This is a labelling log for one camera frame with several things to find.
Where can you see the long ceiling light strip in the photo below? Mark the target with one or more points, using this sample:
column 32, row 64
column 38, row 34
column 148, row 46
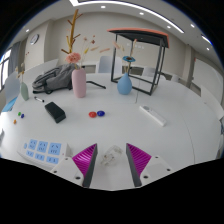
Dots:
column 133, row 6

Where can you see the blue round magnet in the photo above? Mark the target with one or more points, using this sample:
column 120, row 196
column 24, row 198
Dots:
column 100, row 113
column 22, row 116

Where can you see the black rectangular case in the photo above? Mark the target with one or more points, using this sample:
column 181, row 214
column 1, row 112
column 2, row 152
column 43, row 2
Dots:
column 55, row 111

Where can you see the grey curtain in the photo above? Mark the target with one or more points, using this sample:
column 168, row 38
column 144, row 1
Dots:
column 15, row 56

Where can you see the black frame stand orange top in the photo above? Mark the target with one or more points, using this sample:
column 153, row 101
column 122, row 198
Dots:
column 141, row 35

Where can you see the red round magnet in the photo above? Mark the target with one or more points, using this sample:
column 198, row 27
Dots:
column 92, row 114

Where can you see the pink vase with flowers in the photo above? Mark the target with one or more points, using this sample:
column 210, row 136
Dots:
column 79, row 85

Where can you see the white translucent charger block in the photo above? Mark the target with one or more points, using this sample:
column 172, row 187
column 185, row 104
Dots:
column 111, row 156

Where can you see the recessed ceiling spotlights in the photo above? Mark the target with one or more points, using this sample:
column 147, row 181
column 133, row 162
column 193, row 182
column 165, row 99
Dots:
column 141, row 13

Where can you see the orange round magnet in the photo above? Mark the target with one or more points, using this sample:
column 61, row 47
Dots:
column 15, row 121

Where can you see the window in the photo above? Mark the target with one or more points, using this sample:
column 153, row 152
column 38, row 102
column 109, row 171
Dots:
column 4, row 71

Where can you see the plain white remote control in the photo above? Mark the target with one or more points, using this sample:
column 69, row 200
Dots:
column 152, row 115

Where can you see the white wall board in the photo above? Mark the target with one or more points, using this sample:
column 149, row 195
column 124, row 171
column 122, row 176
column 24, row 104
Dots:
column 208, row 78

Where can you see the round wall clock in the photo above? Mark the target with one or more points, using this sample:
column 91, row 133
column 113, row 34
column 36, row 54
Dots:
column 34, row 39

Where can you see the white chair with blue cushion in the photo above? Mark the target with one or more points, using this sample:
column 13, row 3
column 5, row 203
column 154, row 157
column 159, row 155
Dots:
column 11, row 88

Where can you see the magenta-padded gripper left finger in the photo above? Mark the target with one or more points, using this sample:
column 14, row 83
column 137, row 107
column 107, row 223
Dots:
column 85, row 160

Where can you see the blue vase with dried flowers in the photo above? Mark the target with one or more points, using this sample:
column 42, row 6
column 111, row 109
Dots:
column 124, row 86

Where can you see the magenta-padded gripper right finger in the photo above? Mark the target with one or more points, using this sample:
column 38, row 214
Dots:
column 140, row 159

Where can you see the black and white marker pen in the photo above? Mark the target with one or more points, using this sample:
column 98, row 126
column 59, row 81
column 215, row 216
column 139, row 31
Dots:
column 39, row 99

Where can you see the thin black stick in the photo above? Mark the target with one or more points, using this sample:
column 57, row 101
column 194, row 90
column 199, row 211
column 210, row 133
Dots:
column 96, row 85

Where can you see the grey backpack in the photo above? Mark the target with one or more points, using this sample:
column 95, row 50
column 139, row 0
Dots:
column 55, row 78

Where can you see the green round magnet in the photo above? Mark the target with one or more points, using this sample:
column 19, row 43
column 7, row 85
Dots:
column 19, row 113

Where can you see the green vase with dried flowers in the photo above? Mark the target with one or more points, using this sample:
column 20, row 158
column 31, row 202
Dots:
column 24, row 91

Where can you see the wooden coat rack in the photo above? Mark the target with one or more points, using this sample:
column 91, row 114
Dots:
column 71, row 33

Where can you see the white power strip blue sockets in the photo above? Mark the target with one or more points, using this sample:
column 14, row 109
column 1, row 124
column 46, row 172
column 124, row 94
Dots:
column 43, row 151

